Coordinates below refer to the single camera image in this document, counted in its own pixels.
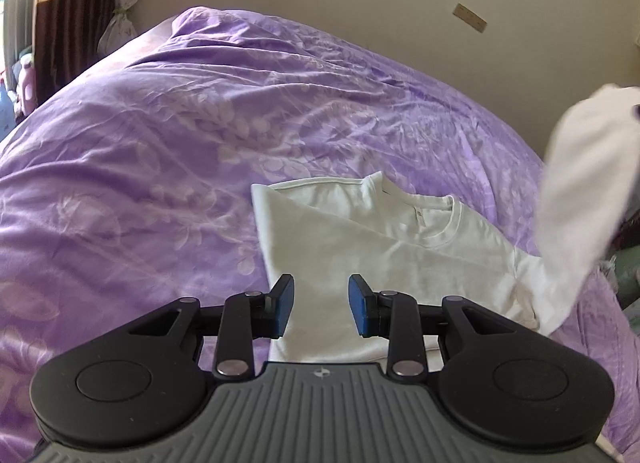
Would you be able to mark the white long-sleeve shirt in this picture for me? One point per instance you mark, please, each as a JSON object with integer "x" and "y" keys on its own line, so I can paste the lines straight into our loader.
{"x": 324, "y": 230}

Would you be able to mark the pink detergent bottle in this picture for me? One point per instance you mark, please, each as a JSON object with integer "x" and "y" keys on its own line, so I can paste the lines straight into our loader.
{"x": 26, "y": 84}

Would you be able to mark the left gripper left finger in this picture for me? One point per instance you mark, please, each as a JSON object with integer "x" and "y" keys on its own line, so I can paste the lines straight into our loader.
{"x": 246, "y": 317}

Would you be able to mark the purple floral bed cover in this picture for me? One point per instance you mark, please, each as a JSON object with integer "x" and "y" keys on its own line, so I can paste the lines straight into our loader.
{"x": 127, "y": 221}

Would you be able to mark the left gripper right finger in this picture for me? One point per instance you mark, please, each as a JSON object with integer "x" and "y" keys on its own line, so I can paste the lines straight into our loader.
{"x": 393, "y": 316}

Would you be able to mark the brown striped curtain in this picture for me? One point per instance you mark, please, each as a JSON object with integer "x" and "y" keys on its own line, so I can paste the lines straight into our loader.
{"x": 66, "y": 39}

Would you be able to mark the tan wall plate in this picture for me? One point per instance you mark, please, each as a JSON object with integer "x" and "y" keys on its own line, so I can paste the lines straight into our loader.
{"x": 470, "y": 17}

